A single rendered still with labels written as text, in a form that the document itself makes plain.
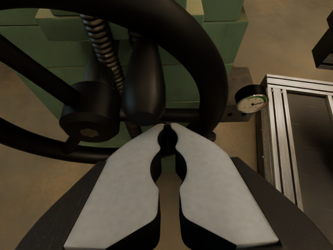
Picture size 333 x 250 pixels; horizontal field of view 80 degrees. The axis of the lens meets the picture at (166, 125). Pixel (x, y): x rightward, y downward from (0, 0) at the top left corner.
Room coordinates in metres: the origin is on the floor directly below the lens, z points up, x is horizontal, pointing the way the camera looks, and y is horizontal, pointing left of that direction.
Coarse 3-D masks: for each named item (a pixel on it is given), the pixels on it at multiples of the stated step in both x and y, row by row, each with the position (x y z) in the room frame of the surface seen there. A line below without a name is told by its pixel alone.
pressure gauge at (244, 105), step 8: (248, 88) 0.26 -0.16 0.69; (256, 88) 0.26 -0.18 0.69; (264, 88) 0.26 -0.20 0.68; (240, 96) 0.25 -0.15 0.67; (248, 96) 0.24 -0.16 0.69; (256, 96) 0.24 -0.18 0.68; (264, 96) 0.24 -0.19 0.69; (240, 104) 0.24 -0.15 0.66; (248, 104) 0.24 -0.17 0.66; (264, 104) 0.24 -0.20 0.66; (248, 112) 0.24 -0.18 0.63
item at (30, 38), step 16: (240, 16) 0.31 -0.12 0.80; (0, 32) 0.29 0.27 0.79; (16, 32) 0.29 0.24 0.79; (32, 32) 0.29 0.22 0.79; (208, 32) 0.30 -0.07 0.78; (224, 32) 0.30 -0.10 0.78; (240, 32) 0.30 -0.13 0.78; (32, 48) 0.29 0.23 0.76; (48, 48) 0.29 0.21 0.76; (64, 48) 0.30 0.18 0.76; (80, 48) 0.30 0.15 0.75; (128, 48) 0.30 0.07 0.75; (160, 48) 0.30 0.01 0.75; (224, 48) 0.30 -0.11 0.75; (48, 64) 0.29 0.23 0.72; (64, 64) 0.29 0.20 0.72; (80, 64) 0.30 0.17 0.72
